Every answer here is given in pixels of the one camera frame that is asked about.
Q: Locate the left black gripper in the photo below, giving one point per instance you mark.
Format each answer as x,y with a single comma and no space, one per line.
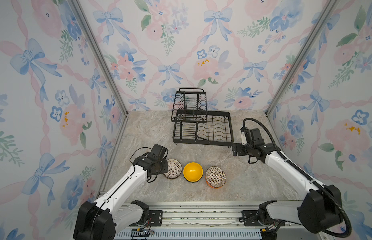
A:
165,164

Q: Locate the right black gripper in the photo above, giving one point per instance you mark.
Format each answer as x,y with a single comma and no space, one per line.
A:
239,152

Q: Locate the white red patterned bowl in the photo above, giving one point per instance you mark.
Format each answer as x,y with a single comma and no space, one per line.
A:
174,169

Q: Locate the yellow bowl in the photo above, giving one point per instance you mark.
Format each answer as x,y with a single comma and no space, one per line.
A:
193,172

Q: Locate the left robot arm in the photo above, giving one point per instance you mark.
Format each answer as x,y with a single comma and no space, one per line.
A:
104,218

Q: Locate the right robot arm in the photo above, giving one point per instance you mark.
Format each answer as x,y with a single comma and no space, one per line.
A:
319,208

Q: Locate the orange dotted patterned bowl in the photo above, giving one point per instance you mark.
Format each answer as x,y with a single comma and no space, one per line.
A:
215,177

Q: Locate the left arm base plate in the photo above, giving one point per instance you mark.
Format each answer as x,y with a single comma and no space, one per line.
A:
154,219

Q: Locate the black wire dish rack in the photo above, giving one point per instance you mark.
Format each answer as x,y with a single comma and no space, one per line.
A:
195,124

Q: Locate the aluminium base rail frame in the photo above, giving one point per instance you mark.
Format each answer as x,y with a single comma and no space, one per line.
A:
212,221

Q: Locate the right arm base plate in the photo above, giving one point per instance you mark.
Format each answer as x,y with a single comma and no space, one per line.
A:
252,218

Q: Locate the right aluminium corner post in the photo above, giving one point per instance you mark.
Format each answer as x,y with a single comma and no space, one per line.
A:
313,35

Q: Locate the aluminium corner post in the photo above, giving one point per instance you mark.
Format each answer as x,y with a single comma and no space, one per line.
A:
96,50
313,35

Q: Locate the left aluminium corner post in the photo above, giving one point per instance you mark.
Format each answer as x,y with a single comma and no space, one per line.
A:
96,50

